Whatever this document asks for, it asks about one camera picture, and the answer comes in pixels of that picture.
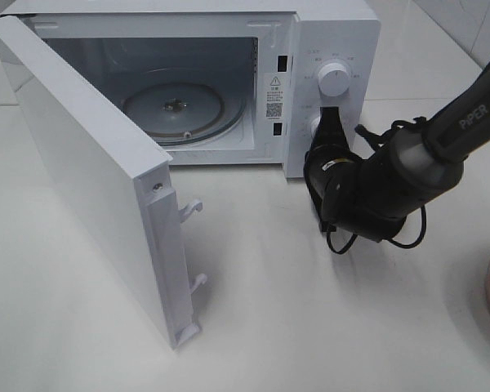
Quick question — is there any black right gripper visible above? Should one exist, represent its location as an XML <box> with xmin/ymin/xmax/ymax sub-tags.
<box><xmin>304</xmin><ymin>106</ymin><xmax>368</xmax><ymax>233</ymax></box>

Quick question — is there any white microwave door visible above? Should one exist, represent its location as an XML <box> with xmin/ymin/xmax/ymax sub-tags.
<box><xmin>0</xmin><ymin>16</ymin><xmax>207</xmax><ymax>348</ymax></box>

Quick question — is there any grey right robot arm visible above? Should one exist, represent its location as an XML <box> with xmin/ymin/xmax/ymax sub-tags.
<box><xmin>304</xmin><ymin>63</ymin><xmax>490</xmax><ymax>242</ymax></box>

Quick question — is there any lower white timer knob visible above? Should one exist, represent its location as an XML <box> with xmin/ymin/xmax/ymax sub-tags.
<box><xmin>308</xmin><ymin>116</ymin><xmax>320</xmax><ymax>140</ymax></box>

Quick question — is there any upper white control knob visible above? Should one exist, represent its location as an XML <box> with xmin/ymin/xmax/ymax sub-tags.
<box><xmin>317</xmin><ymin>60</ymin><xmax>352</xmax><ymax>97</ymax></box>

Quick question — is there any white microwave oven body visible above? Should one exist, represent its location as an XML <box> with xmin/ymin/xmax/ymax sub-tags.
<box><xmin>0</xmin><ymin>1</ymin><xmax>381</xmax><ymax>178</ymax></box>

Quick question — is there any glass microwave turntable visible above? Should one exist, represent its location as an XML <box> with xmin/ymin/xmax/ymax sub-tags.
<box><xmin>122</xmin><ymin>82</ymin><xmax>225</xmax><ymax>143</ymax></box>

